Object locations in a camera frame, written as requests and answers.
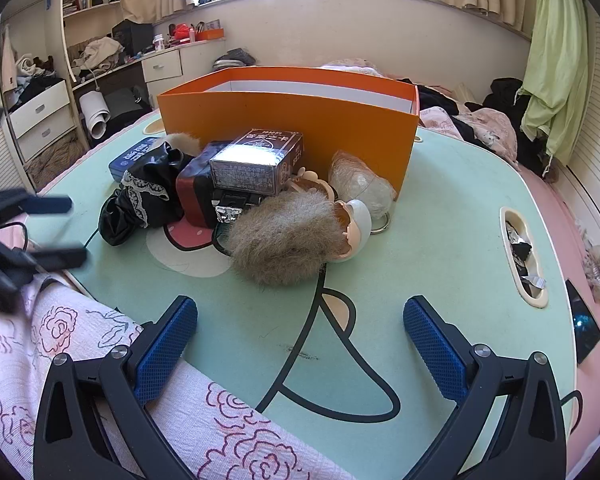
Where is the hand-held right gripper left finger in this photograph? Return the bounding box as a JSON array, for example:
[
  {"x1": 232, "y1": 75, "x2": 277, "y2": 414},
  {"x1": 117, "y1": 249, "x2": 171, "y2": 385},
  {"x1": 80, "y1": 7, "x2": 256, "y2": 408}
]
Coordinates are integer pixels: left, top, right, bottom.
[{"x1": 32, "y1": 294, "x2": 199, "y2": 480}]

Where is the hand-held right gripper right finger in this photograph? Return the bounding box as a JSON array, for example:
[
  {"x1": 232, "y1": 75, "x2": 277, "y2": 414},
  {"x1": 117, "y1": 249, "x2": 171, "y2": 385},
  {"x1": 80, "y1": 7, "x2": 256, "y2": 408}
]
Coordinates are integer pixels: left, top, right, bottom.
[{"x1": 402, "y1": 295, "x2": 567, "y2": 480}]

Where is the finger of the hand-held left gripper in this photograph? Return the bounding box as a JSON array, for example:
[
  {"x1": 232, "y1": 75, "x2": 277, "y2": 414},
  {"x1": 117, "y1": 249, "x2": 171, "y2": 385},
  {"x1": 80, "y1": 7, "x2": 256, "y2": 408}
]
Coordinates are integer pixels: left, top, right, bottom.
[
  {"x1": 0, "y1": 189, "x2": 74, "y2": 216},
  {"x1": 10, "y1": 246, "x2": 88, "y2": 274}
]

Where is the black lace cloth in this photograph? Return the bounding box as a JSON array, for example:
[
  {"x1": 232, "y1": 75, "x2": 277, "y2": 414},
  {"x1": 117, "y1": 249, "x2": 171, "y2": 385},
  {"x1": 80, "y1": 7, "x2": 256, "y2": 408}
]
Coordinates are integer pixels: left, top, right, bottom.
[{"x1": 99, "y1": 141, "x2": 193, "y2": 247}]

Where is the blue tin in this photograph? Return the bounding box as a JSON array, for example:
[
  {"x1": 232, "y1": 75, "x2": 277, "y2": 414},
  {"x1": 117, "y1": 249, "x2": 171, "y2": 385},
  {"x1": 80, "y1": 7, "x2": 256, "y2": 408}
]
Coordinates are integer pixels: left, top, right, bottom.
[{"x1": 107, "y1": 136, "x2": 168, "y2": 183}]

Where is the hair net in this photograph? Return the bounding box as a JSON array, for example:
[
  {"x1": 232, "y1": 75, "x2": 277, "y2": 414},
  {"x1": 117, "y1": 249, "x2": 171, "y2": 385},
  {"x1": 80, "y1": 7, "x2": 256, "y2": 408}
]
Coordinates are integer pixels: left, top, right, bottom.
[{"x1": 327, "y1": 150, "x2": 398, "y2": 216}]

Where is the brown and silver box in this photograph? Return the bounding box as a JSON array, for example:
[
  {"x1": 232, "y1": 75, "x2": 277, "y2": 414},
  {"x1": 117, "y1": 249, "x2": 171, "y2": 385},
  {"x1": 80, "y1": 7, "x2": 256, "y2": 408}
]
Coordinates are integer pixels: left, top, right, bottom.
[{"x1": 209, "y1": 129, "x2": 304, "y2": 196}]

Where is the orange cardboard box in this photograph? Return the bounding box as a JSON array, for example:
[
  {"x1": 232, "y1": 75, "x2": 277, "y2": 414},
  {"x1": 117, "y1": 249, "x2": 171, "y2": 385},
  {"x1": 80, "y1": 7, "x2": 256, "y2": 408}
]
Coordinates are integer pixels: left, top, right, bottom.
[{"x1": 156, "y1": 66, "x2": 421, "y2": 196}]

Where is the white drawer cabinet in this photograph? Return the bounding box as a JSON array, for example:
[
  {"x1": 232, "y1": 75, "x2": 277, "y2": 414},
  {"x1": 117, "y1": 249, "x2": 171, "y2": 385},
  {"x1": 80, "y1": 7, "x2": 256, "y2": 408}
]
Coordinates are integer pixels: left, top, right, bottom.
[{"x1": 7, "y1": 80, "x2": 78, "y2": 163}]

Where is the person's floral pajama leg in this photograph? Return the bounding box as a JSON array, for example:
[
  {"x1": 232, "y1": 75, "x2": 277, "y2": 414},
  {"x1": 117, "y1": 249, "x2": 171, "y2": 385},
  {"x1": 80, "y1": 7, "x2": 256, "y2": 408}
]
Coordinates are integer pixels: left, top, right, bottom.
[{"x1": 0, "y1": 270, "x2": 361, "y2": 480}]

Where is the white paper roll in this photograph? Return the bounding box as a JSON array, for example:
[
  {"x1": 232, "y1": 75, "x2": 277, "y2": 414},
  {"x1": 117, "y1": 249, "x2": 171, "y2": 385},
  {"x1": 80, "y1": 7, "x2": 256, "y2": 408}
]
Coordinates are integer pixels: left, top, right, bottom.
[{"x1": 79, "y1": 91, "x2": 112, "y2": 138}]

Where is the wardrobe clothes pile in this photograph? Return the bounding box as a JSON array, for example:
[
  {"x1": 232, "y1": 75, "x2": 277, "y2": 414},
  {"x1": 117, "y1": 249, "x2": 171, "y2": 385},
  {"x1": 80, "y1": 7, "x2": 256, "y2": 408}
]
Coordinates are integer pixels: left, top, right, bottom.
[{"x1": 2, "y1": 55, "x2": 66, "y2": 106}]

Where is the silver foil wrapper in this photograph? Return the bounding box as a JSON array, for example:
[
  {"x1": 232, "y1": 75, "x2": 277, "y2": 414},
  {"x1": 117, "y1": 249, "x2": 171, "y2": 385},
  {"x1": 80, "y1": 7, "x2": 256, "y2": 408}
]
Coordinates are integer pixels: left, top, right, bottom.
[{"x1": 505, "y1": 222, "x2": 531, "y2": 256}]

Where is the red and black box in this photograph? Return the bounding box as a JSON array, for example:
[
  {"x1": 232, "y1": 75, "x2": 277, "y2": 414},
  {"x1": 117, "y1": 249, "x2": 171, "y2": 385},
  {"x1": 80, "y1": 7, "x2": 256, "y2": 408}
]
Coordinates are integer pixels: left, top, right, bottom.
[{"x1": 176, "y1": 141, "x2": 241, "y2": 228}]

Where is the black phone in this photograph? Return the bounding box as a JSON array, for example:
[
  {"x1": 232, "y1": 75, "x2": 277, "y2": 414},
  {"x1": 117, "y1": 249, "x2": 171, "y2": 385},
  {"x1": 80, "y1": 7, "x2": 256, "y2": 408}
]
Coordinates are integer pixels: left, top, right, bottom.
[{"x1": 564, "y1": 280, "x2": 600, "y2": 366}]

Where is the doll with beige furry hair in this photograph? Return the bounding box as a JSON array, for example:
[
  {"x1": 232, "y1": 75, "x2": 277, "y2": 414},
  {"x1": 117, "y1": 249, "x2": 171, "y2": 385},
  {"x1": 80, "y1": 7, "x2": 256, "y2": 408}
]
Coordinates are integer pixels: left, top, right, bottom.
[{"x1": 225, "y1": 167, "x2": 373, "y2": 288}]

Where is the white clothes pile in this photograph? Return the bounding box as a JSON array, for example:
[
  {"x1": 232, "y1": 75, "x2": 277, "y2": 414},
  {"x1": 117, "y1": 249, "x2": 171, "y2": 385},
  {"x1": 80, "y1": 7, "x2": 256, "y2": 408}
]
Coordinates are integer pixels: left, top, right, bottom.
[{"x1": 72, "y1": 37, "x2": 126, "y2": 71}]

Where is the white desk with drawer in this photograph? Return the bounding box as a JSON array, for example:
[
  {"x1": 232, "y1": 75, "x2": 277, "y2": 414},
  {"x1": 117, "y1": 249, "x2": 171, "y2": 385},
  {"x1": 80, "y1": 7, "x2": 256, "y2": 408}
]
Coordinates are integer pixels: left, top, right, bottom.
[{"x1": 72, "y1": 40, "x2": 228, "y2": 111}]

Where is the black bag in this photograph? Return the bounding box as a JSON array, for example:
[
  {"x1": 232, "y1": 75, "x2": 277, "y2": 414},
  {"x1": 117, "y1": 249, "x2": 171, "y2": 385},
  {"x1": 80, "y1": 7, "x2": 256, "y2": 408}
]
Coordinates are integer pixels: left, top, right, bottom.
[{"x1": 112, "y1": 20, "x2": 155, "y2": 56}]

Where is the pink bed sheet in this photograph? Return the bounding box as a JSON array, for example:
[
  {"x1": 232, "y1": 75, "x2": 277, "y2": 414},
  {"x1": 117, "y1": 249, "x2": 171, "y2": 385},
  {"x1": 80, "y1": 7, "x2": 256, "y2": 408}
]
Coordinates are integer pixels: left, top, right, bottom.
[{"x1": 522, "y1": 160, "x2": 600, "y2": 436}]

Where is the pink printed garment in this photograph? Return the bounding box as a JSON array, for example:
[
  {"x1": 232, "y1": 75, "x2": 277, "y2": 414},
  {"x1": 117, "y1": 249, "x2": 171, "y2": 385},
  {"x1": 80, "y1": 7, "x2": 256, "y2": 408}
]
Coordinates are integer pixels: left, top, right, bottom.
[{"x1": 420, "y1": 102, "x2": 518, "y2": 161}]

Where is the grey bag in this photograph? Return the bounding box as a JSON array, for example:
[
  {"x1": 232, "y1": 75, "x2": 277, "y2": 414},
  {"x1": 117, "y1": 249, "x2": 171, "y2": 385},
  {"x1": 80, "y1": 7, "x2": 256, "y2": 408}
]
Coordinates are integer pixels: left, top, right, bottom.
[{"x1": 212, "y1": 49, "x2": 257, "y2": 68}]

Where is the black clothes pile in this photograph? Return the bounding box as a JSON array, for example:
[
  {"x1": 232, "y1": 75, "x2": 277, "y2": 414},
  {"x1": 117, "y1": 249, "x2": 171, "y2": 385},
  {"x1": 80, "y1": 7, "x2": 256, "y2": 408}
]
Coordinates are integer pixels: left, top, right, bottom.
[{"x1": 395, "y1": 77, "x2": 556, "y2": 171}]

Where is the pale pink blanket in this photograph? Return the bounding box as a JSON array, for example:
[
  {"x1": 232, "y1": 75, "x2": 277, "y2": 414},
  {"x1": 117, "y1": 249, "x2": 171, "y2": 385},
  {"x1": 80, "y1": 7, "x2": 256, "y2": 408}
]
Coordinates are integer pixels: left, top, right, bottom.
[{"x1": 320, "y1": 59, "x2": 386, "y2": 78}]

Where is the light green hanging cloth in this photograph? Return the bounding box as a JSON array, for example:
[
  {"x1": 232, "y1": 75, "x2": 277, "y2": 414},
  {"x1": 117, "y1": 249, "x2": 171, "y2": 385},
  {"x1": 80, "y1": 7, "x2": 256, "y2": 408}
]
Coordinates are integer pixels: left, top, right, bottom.
[{"x1": 517, "y1": 0, "x2": 588, "y2": 166}]

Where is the black cable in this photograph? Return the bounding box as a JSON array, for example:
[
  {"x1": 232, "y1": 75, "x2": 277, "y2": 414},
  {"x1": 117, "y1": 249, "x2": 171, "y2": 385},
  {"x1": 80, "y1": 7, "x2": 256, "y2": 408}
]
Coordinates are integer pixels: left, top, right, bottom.
[
  {"x1": 5, "y1": 220, "x2": 105, "y2": 253},
  {"x1": 557, "y1": 390, "x2": 583, "y2": 433}
]

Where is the metal key ring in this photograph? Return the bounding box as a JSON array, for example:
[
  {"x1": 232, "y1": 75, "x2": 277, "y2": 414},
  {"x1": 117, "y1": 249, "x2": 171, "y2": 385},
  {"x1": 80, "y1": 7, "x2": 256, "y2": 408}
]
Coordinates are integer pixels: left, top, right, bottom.
[{"x1": 370, "y1": 211, "x2": 394, "y2": 236}]

